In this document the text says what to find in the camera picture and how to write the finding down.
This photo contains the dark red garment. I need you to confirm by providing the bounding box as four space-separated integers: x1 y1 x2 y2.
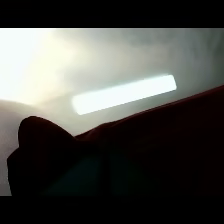
6 84 224 197

